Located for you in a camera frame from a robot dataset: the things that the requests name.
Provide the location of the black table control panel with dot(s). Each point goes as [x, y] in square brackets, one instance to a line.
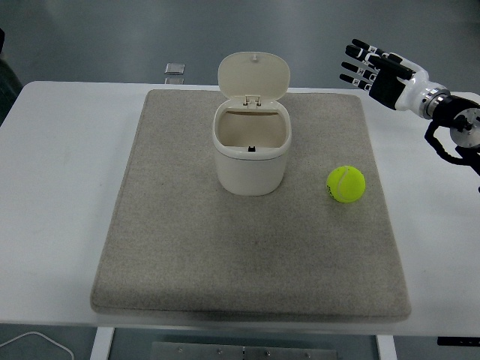
[457, 341]

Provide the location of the yellow tennis ball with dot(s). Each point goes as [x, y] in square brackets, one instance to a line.
[345, 184]

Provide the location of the cream bin with flip lid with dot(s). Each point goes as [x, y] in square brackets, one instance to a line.
[249, 165]

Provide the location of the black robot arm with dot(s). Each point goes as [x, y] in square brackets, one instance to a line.
[463, 123]

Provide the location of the grey metal plate with screws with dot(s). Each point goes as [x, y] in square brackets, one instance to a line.
[195, 352]

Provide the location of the silver floor socket plate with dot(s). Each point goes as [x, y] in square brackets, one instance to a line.
[174, 80]
[175, 68]

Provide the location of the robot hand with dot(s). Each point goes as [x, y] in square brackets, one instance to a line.
[390, 86]

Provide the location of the beige felt mat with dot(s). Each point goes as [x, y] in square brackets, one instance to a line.
[225, 255]

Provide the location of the white table leg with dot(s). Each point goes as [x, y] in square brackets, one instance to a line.
[102, 345]
[386, 348]

